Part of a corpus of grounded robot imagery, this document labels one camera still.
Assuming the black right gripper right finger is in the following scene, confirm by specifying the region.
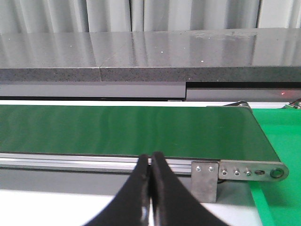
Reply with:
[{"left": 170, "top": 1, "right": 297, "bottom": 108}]
[{"left": 150, "top": 152, "right": 226, "bottom": 226}]

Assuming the aluminium conveyor side rail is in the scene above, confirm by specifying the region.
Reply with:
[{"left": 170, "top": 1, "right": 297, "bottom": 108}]
[{"left": 0, "top": 153, "right": 193, "bottom": 175}]

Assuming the grey stone countertop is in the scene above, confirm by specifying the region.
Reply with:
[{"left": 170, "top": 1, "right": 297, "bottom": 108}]
[{"left": 0, "top": 28, "right": 301, "bottom": 82}]

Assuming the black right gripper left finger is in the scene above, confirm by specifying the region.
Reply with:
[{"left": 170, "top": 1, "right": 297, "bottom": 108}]
[{"left": 86, "top": 154, "right": 150, "bottom": 226}]

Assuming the steel conveyor end bracket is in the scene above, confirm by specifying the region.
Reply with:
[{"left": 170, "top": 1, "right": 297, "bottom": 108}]
[{"left": 191, "top": 160, "right": 289, "bottom": 203}]

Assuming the bright green mat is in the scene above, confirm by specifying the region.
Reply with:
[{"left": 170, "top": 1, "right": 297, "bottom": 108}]
[{"left": 249, "top": 108, "right": 301, "bottom": 226}]

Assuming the green conveyor belt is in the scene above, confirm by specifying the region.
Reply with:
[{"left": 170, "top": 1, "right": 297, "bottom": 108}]
[{"left": 0, "top": 105, "right": 279, "bottom": 161}]

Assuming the white pleated curtain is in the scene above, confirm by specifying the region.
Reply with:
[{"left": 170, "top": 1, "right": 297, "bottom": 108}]
[{"left": 0, "top": 0, "right": 301, "bottom": 34}]

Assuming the grey cabinet front panel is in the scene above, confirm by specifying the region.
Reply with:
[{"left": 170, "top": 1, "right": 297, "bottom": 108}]
[{"left": 0, "top": 81, "right": 301, "bottom": 102}]

